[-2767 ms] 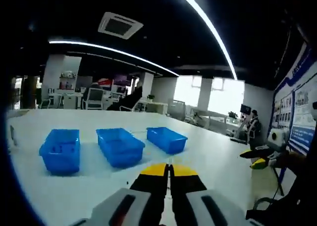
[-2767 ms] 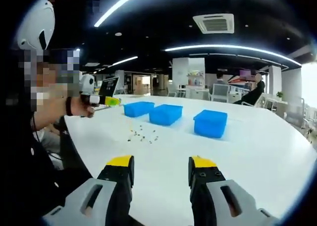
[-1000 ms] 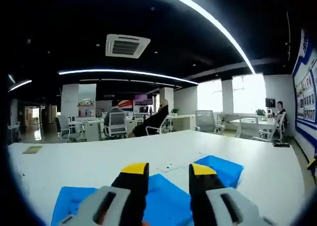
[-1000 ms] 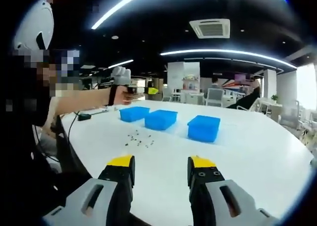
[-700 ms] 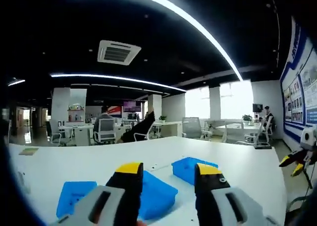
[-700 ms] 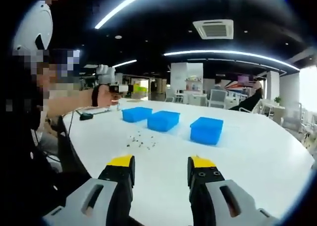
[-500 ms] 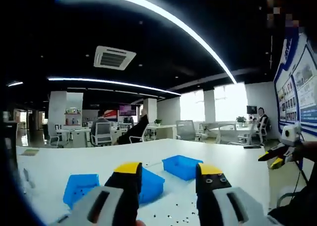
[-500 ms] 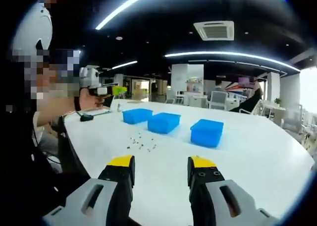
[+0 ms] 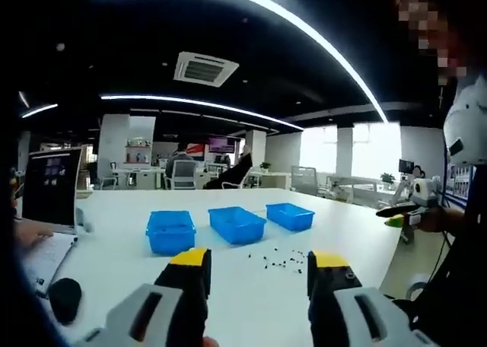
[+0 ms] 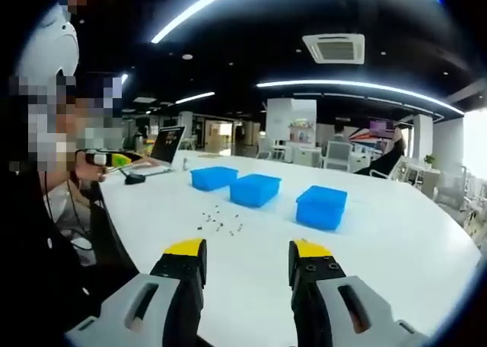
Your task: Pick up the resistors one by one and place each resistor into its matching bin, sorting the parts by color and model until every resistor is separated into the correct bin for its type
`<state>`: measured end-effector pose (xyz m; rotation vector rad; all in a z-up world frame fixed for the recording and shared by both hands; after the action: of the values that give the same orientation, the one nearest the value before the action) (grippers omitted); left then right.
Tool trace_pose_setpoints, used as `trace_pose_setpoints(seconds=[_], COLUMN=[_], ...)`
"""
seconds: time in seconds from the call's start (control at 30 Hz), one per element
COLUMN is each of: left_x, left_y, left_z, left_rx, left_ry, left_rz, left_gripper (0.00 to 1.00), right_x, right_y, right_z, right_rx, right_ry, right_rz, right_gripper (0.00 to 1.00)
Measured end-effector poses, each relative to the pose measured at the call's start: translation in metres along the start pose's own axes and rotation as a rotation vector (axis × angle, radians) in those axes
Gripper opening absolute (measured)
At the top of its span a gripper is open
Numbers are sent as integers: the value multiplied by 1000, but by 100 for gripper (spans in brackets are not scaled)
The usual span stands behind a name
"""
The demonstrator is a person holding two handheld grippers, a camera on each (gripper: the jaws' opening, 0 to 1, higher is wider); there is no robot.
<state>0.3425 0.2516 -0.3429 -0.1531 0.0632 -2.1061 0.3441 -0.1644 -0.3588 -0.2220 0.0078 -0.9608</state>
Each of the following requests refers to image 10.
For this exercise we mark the small potted plant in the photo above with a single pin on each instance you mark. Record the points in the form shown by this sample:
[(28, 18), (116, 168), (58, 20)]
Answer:
[(430, 160)]

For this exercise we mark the pile of black resistors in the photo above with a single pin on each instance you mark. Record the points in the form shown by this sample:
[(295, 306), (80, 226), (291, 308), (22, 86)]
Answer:
[(218, 221)]

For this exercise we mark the long curved ceiling light strip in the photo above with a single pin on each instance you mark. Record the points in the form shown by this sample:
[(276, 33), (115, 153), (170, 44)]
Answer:
[(167, 32)]

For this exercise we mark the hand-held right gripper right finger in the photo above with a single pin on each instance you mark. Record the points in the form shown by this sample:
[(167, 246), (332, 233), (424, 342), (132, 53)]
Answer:
[(335, 312)]

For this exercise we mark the white display shelf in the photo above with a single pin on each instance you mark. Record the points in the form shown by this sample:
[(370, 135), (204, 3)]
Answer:
[(291, 122)]

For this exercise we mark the pink wall monitor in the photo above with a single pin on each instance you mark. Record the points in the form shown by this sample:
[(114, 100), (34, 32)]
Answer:
[(380, 126)]

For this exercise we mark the grey office chair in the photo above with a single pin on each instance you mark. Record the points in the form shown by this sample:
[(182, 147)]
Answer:
[(452, 191)]

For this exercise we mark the short ceiling light strip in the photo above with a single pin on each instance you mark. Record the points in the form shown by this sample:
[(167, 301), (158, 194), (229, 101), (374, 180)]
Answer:
[(194, 97)]

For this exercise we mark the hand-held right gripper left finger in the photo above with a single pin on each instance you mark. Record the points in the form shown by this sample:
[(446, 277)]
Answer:
[(152, 312)]

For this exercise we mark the white laptop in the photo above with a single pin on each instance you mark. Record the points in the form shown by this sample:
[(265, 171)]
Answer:
[(169, 145)]

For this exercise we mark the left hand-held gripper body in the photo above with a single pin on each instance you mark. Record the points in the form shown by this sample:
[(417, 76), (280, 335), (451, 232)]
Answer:
[(97, 158)]

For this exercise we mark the person's left hand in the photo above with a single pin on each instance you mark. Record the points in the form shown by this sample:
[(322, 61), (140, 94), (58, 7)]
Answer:
[(91, 173)]

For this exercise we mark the white mesh office chair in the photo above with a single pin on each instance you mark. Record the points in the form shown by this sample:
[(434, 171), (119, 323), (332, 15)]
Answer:
[(338, 155)]

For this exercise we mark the black computer mouse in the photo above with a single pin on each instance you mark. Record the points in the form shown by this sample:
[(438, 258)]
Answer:
[(135, 179)]

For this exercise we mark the person's black shirt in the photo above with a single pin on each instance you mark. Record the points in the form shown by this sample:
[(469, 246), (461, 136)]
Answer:
[(38, 267)]

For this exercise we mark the blue plastic bin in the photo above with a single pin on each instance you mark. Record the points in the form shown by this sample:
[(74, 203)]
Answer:
[(321, 210), (213, 179), (253, 193)]

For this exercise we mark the ceiling air conditioner vent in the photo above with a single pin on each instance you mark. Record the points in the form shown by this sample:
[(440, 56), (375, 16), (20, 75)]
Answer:
[(335, 49)]

